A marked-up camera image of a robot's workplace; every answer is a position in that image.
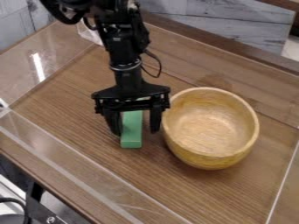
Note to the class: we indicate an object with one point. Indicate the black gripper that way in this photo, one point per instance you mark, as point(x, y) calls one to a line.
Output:
point(130, 94)

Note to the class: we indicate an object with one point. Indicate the brown wooden bowl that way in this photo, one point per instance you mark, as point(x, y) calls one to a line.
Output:
point(209, 127)

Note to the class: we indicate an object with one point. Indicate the black table leg bracket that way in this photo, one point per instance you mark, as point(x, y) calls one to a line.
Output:
point(38, 214)

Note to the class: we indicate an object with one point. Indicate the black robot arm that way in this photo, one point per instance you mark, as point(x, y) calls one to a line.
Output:
point(116, 20)

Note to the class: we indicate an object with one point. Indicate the green rectangular block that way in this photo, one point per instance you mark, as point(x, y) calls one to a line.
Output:
point(130, 139)

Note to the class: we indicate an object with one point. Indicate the clear acrylic corner bracket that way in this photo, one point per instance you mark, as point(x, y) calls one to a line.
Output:
point(88, 34)

